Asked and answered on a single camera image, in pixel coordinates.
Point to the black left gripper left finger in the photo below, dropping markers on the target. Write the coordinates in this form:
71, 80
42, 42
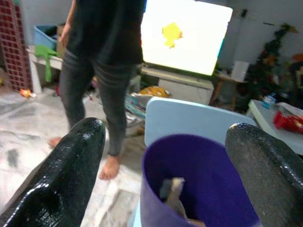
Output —
64, 170

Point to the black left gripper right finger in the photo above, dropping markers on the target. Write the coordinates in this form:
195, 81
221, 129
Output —
270, 179

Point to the purple plastic rubbish bin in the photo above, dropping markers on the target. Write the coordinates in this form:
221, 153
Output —
213, 170

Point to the crumpled grey paper trash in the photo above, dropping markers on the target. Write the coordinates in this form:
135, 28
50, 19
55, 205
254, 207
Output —
175, 196

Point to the small pale grey plastic table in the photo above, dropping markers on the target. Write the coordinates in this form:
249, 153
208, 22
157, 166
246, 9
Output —
262, 123

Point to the red plush toy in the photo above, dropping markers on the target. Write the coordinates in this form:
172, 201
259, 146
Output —
288, 123

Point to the folded newspaper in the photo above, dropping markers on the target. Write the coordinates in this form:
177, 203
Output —
291, 109

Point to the small blue drink carton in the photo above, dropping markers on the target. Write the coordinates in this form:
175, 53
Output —
269, 101

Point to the small orange toy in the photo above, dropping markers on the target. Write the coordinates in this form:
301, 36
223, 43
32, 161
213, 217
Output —
26, 93

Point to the colourful baby bouncer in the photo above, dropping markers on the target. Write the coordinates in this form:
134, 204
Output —
135, 111

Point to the light blue child chair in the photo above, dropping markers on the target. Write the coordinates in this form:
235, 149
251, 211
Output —
189, 118

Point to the white low table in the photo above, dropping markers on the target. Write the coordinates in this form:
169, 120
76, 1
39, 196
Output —
38, 68

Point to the small round wooden side table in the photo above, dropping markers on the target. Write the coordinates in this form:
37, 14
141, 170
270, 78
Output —
225, 81

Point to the dark decorated christmas tree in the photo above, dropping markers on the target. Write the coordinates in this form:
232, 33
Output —
267, 68

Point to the white upright box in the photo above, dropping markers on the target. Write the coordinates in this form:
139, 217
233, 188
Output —
240, 71

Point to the green cloth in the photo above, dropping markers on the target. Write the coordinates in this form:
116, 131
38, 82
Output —
46, 54

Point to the yellow patterned cushion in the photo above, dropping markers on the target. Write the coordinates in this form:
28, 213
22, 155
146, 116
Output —
154, 91

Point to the white television cabinet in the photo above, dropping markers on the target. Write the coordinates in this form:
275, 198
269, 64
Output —
184, 85

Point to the light blue storage tub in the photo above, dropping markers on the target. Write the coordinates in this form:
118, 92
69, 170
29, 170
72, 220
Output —
43, 35

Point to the standing barefoot person in black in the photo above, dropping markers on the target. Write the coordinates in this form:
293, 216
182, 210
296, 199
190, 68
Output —
104, 35

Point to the large flat screen television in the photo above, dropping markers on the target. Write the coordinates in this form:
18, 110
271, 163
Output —
194, 33

